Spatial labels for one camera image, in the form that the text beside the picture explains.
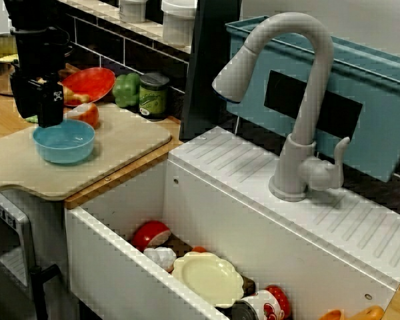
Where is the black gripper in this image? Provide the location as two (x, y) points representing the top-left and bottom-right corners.
(9, 30), (71, 129)

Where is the blue plastic bowl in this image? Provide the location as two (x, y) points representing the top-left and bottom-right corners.
(32, 119), (96, 165)

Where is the salmon sushi toy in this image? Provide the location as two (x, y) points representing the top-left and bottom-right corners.
(63, 102), (100, 129)

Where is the toy chicken drumstick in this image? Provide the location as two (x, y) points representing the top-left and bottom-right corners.
(61, 85), (91, 105)

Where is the red plastic plate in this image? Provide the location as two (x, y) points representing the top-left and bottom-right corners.
(60, 66), (117, 107)

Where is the green bell pepper toy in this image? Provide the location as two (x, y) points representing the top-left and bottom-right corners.
(111, 71), (141, 108)

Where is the beige cutting board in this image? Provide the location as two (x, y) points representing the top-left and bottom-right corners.
(0, 103), (173, 202)

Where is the beige tiled ledge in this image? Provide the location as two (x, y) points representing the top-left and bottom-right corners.
(56, 0), (193, 54)

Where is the green toy can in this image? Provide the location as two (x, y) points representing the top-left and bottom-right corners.
(139, 72), (170, 121)

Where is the grey toy dishwasher panel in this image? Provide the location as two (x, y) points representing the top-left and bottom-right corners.
(0, 188), (37, 291)

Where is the small white storage jar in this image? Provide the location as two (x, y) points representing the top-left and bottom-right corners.
(118, 0), (147, 23)

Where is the toy ice cream cone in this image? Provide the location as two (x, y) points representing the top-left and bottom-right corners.
(143, 246), (177, 273)

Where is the white toy sink unit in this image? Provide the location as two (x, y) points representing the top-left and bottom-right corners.
(65, 125), (400, 320)

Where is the yellow flower-shaped plate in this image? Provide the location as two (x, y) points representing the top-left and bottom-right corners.
(171, 251), (246, 309)

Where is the grey toy faucet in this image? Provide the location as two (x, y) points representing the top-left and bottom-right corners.
(211, 11), (351, 203)

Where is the teal plastic bin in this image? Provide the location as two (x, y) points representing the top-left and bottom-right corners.
(225, 15), (400, 183)

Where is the orange toy strainer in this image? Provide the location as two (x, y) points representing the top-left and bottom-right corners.
(319, 305), (386, 320)

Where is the black cabinet handle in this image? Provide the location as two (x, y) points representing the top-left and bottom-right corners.
(29, 264), (60, 320)

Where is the dark vertical post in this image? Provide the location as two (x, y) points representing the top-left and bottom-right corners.
(179, 0), (243, 141)

